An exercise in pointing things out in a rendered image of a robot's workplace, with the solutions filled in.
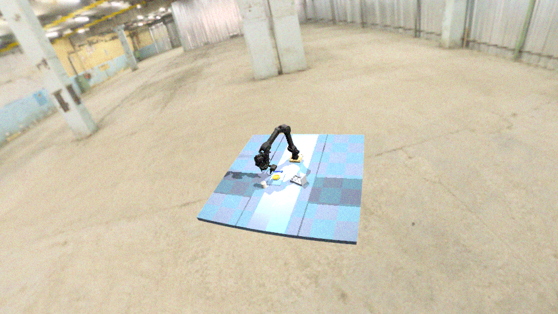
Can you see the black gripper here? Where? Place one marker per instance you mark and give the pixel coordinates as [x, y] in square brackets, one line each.
[272, 167]

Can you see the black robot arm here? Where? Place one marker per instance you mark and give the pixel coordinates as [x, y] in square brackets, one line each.
[266, 146]

